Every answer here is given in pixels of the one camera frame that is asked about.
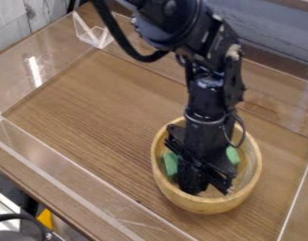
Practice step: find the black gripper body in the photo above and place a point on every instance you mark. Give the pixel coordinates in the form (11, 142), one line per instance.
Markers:
(202, 143)

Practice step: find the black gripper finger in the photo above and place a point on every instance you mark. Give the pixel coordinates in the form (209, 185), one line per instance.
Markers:
(193, 178)
(222, 180)

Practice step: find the green rectangular block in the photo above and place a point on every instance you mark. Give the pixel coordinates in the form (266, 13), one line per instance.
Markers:
(171, 161)

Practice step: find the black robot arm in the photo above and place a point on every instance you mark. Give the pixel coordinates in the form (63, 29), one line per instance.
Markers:
(183, 27)

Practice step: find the brown wooden bowl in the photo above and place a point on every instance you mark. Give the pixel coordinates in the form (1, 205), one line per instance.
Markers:
(210, 202)

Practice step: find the yellow label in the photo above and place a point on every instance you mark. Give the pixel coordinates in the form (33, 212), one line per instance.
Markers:
(46, 218)

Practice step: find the clear acrylic tray wall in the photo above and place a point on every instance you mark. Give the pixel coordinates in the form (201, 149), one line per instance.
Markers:
(83, 113)

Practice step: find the clear acrylic corner bracket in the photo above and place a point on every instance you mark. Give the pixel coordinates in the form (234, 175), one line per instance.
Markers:
(97, 36)

